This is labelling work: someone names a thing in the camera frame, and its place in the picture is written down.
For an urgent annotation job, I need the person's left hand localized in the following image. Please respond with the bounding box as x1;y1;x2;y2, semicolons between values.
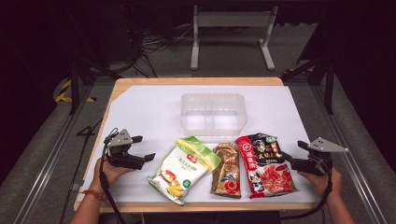
89;157;135;196

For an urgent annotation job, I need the red and black food packet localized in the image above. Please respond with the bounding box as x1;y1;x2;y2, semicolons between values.
234;132;299;200

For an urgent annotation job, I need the gold food packet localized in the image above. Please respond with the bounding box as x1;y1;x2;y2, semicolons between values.
210;141;243;200

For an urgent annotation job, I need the white metal stand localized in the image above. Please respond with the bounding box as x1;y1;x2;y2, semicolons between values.
190;4;280;72

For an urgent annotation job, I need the bundle of floor cables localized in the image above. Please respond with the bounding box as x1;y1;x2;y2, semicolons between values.
120;18;195;78

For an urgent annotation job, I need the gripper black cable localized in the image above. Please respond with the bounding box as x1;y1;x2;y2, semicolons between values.
279;161;334;222
98;127;129;224

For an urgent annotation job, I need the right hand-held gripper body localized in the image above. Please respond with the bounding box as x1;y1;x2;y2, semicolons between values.
290;136;350;177

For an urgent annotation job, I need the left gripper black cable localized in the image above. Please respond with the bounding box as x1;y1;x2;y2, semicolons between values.
98;127;129;224

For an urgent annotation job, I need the clear plastic container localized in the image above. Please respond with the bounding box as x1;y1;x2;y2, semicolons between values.
179;92;248;138

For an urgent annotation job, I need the person's right hand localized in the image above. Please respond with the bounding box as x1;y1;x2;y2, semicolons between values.
297;167;344;203

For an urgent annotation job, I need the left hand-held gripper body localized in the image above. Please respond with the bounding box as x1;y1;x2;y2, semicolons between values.
105;128;148;171

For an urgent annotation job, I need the black metal stand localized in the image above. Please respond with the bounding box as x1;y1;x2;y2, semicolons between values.
65;54;123;117
280;56;336;116

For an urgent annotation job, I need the yellow and black floor tape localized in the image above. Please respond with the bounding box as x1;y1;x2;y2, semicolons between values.
54;78;96;104

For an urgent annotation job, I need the red string bracelet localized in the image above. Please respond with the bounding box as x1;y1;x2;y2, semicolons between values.
80;189;108;203

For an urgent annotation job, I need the green and white food packet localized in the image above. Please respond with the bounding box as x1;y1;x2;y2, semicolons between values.
146;135;223;207

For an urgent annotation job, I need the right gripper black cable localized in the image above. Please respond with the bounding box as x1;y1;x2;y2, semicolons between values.
279;161;334;222

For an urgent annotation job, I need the aluminium floor rail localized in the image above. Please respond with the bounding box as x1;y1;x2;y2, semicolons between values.
11;85;96;224
311;83;389;224

